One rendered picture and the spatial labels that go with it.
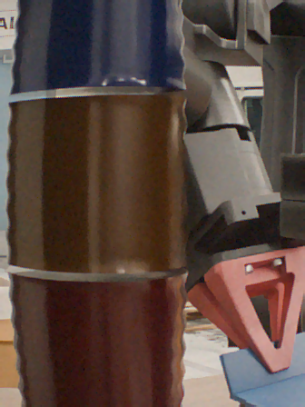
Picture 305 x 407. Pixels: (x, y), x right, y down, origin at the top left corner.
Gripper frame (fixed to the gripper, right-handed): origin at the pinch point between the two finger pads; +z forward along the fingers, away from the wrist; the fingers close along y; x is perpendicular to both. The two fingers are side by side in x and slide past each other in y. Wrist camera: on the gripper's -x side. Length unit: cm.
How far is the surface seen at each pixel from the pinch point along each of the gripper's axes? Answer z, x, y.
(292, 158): -4.7, -7.8, 20.0
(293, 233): -1.9, -8.1, 18.6
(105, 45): 1.2, -25.0, 40.7
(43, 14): 0.0, -26.0, 40.4
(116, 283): 5.3, -25.2, 38.6
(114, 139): 2.9, -24.9, 39.8
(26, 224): 3.7, -26.5, 38.1
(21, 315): 5.2, -26.8, 36.9
